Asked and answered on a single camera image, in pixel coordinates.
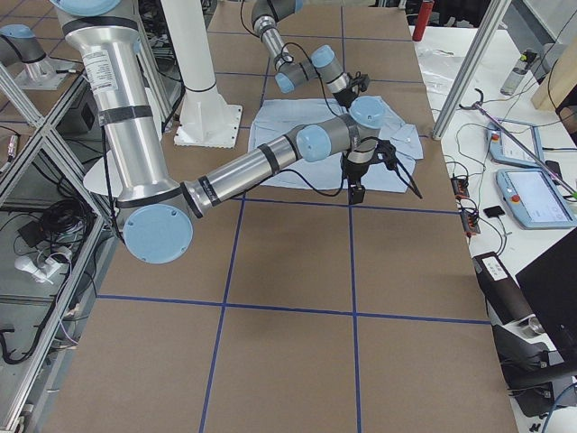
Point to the clear plastic bag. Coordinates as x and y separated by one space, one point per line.
438 69

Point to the black monitor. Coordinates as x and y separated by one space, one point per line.
549 285

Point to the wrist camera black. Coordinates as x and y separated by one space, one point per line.
387 154
359 83

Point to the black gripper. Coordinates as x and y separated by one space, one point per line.
354 173
347 96

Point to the white central pedestal column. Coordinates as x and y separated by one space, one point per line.
205 119

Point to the black cylinder device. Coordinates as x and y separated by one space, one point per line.
500 289

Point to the red cylinder bottle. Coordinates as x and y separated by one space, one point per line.
423 17

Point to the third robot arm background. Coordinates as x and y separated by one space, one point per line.
19 44

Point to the clear water bottle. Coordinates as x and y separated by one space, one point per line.
524 63

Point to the aluminium frame post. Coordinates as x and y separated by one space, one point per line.
480 43

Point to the blue teach pendant near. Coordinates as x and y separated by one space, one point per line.
533 199

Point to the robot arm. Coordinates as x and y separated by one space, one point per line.
159 212
321 64

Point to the light blue button-up shirt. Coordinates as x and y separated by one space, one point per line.
322 170

